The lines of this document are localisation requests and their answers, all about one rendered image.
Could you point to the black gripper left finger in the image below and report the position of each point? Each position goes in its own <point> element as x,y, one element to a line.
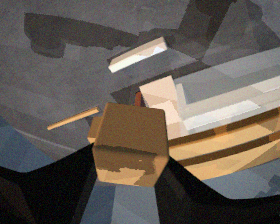
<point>55,194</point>

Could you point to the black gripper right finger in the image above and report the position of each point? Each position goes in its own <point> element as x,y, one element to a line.
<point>184,199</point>

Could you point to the yellow thin bar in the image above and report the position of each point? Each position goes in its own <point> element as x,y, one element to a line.
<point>69,119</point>

